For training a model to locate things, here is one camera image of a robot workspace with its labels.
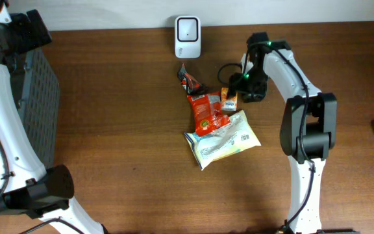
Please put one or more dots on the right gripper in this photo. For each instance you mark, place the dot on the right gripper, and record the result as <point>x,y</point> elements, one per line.
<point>234,84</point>

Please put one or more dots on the orange tissue pack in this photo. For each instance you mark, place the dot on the orange tissue pack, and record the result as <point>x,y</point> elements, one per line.
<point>228,104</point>

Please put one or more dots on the red snack bag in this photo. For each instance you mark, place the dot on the red snack bag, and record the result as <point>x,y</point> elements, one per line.
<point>207,112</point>

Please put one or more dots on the black red snack wrapper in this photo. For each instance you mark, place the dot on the black red snack wrapper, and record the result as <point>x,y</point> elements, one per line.
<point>191,85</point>

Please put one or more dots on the yellow white snack bag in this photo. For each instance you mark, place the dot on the yellow white snack bag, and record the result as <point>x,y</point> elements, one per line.
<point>235,137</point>

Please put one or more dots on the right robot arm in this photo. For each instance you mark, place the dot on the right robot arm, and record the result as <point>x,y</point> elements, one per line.
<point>308,128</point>

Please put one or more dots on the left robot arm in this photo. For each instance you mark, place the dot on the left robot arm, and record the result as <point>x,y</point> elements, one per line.
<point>27,187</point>

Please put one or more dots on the white barcode scanner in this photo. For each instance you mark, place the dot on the white barcode scanner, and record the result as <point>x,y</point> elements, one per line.
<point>187,37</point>

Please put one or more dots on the grey plastic basket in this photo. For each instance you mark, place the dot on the grey plastic basket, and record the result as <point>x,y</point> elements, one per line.
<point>36,92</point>

